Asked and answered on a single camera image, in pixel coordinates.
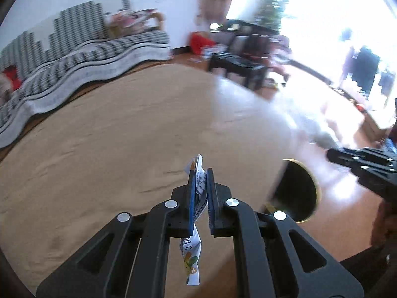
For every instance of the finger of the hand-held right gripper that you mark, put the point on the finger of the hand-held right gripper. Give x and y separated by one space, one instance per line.
344 158

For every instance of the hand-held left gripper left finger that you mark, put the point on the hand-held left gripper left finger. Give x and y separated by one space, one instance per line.
192 205

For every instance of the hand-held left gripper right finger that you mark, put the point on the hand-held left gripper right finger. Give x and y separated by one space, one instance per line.
211 205

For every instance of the white printed snack wrapper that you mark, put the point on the white printed snack wrapper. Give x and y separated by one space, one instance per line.
192 250

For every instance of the black bin with yellow rim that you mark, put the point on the black bin with yellow rim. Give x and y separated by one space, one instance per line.
294 189

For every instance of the person's right hand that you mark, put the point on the person's right hand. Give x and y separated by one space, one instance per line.
386 226

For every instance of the dark hanging clothes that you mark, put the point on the dark hanging clothes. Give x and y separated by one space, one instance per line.
366 65

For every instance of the dark low table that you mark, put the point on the dark low table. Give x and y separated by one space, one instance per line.
238 68

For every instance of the red plastic bag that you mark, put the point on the red plastic bag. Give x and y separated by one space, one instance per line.
201 43

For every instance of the green potted plant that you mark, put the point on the green potted plant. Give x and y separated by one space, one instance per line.
273 9

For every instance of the sofa with checked cover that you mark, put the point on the sofa with checked cover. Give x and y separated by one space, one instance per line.
93 56

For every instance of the floral bag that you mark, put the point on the floral bag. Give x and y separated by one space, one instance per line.
130 23

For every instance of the red cushion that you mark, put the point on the red cushion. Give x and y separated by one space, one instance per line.
11 77

